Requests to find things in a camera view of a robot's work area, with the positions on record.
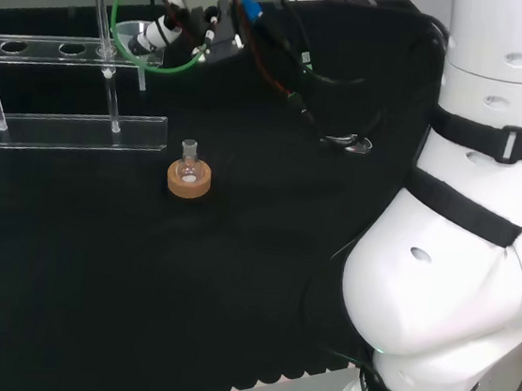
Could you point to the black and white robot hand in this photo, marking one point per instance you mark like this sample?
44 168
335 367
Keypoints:
218 35

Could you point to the translucent plastic funnel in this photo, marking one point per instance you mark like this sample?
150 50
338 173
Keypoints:
130 36

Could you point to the clear acrylic funnel stand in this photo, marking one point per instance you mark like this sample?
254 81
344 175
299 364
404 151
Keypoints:
60 132

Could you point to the small round-bottom glass flask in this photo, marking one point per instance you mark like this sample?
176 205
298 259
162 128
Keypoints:
189 166

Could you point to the clear plastic cloth clip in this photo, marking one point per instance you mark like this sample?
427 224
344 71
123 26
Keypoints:
370 0

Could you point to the black cloth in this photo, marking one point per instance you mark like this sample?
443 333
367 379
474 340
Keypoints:
140 262

